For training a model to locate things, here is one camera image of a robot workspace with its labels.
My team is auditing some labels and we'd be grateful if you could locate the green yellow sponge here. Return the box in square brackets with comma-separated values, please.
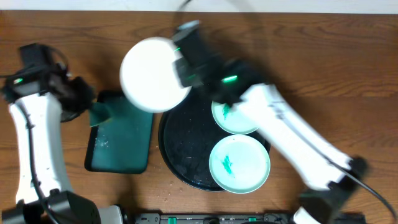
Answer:
[88, 102, 118, 127]

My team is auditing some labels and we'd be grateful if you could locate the white plate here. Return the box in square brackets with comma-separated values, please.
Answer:
[119, 37, 191, 113]

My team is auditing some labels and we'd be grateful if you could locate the mint plate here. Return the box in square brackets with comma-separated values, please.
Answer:
[208, 135, 271, 194]
[211, 101, 258, 134]

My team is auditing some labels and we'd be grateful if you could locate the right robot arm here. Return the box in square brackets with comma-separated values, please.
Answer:
[172, 28, 368, 223]

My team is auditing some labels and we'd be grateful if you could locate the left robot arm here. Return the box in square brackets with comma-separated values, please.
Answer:
[1, 63, 125, 223]

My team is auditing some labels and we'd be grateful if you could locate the rectangular black water tray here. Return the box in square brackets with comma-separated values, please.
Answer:
[84, 90, 154, 174]

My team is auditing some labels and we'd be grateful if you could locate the round black tray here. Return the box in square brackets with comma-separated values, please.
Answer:
[159, 93, 271, 192]

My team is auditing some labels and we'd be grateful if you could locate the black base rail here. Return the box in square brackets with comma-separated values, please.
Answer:
[131, 213, 292, 224]

